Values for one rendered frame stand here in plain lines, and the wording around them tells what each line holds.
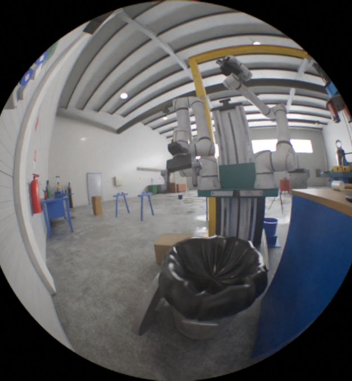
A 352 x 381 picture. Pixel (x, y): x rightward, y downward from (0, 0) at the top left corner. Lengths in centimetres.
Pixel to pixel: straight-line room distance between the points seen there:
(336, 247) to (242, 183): 89
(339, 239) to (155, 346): 106
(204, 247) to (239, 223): 58
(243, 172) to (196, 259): 77
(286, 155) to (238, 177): 48
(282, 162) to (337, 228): 58
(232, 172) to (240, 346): 138
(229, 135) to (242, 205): 69
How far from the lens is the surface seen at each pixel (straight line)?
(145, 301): 63
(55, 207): 465
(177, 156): 57
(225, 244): 73
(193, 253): 73
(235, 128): 127
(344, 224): 44
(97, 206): 498
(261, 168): 94
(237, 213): 121
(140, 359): 105
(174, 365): 101
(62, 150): 901
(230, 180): 109
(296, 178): 1010
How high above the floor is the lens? 101
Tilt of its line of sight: 4 degrees down
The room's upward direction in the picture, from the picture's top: 4 degrees counter-clockwise
